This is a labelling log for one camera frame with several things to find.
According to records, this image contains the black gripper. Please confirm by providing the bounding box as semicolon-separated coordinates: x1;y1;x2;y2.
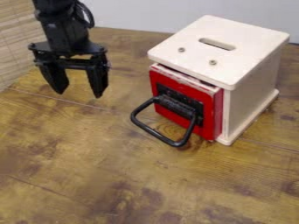
28;7;108;98

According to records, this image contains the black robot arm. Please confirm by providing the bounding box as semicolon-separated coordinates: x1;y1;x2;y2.
28;0;109;98

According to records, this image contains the red drawer front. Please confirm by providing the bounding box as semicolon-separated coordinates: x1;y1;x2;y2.
149;63;224;141

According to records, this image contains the white wooden drawer box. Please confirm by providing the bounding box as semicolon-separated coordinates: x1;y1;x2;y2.
147;15;290;145

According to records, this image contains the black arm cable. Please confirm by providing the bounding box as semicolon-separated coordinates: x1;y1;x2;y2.
73;1;96;30

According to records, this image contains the black metal drawer handle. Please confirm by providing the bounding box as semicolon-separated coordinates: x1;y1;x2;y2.
129;94;204;148

